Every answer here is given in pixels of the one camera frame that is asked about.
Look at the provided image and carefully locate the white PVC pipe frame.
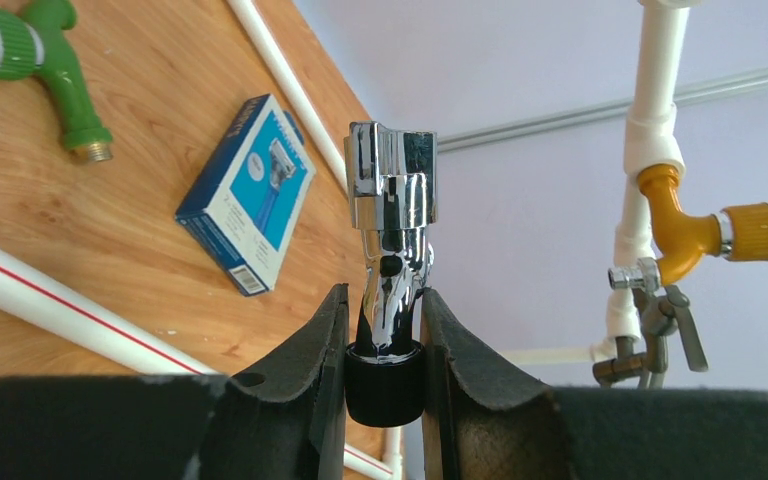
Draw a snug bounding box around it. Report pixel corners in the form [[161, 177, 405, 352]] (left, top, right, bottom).
[[0, 0, 693, 480]]

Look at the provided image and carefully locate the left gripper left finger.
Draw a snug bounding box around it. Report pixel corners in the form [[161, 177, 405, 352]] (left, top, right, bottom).
[[0, 284, 348, 479]]

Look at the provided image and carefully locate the dark grey short faucet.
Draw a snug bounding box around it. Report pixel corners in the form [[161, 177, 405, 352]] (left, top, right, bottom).
[[592, 258, 709, 390]]

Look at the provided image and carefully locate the chrome metal faucet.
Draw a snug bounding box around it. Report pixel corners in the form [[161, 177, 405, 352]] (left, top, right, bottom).
[[344, 121, 437, 428]]

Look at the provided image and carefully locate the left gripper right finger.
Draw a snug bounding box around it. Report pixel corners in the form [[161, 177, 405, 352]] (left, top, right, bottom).
[[421, 289, 768, 479]]

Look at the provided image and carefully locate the blue razor box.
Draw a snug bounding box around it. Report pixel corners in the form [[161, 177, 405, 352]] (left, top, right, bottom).
[[175, 94, 317, 296]]

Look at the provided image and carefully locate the green plastic faucet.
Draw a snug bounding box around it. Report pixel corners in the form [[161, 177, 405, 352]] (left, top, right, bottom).
[[0, 1, 113, 163]]

